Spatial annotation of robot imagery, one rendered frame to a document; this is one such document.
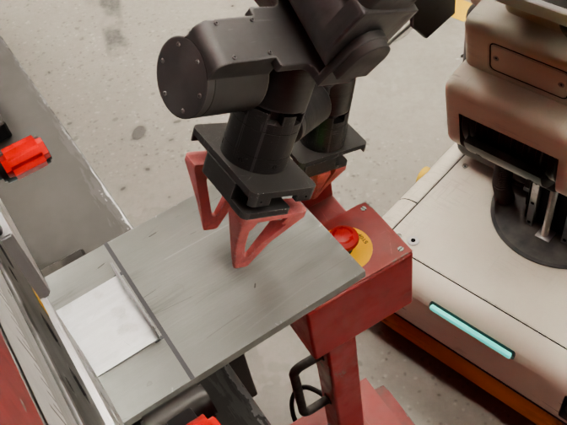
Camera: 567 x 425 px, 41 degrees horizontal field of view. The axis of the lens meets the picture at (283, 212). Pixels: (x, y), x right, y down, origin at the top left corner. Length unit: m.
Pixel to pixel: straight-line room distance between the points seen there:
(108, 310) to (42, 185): 0.35
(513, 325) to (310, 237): 0.85
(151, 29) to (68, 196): 1.81
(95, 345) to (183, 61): 0.28
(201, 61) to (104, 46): 2.23
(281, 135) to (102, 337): 0.24
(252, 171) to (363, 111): 1.69
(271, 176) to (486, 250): 1.03
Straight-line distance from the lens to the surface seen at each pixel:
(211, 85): 0.52
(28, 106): 1.15
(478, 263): 1.58
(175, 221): 0.75
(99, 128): 2.43
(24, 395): 0.18
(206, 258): 0.71
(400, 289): 1.02
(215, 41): 0.51
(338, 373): 1.26
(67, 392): 0.27
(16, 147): 0.39
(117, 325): 0.69
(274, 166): 0.61
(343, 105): 0.92
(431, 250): 1.59
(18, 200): 1.02
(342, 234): 0.95
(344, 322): 0.99
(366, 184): 2.08
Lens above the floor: 1.56
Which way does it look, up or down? 50 degrees down
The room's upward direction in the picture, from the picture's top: 11 degrees counter-clockwise
